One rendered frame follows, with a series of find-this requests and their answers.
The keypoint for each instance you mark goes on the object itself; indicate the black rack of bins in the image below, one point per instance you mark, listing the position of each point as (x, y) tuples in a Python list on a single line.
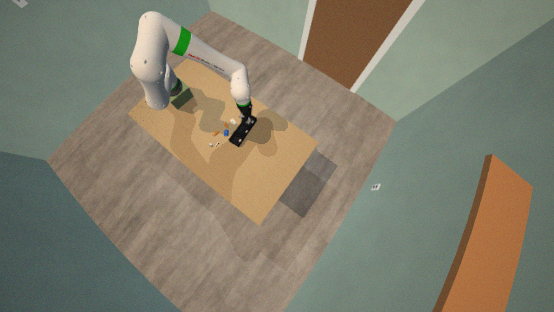
[(241, 129)]

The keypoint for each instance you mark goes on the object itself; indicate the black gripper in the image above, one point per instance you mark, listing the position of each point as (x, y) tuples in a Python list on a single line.
[(247, 116)]

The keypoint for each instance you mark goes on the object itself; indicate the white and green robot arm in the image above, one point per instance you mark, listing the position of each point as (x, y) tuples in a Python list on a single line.
[(157, 34)]

